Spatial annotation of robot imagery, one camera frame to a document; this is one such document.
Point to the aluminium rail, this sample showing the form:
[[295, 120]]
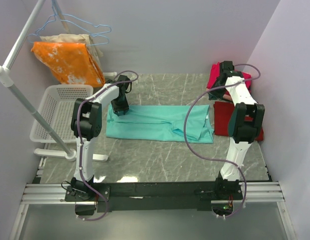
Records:
[[54, 194]]

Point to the dark red folded t shirt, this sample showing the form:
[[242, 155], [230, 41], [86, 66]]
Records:
[[222, 117]]

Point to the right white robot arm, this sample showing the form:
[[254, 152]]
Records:
[[236, 153]]

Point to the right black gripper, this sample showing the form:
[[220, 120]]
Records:
[[213, 95]]

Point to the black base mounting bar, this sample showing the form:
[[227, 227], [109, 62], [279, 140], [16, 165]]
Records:
[[137, 196]]

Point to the orange patterned cloth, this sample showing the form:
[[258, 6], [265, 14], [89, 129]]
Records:
[[69, 62]]

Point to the white plastic laundry basket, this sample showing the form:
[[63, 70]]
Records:
[[57, 107]]

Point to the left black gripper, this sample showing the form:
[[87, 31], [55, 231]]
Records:
[[124, 107]]

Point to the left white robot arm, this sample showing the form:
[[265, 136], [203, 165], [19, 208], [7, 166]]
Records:
[[87, 124]]

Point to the teal t shirt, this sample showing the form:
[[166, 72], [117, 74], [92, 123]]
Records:
[[161, 123]]

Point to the pink folded t shirt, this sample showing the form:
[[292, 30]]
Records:
[[214, 73]]

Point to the blue wire hanger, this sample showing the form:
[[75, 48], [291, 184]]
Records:
[[70, 23], [98, 40]]

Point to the beige hanging cloth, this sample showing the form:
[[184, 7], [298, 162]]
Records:
[[77, 38]]

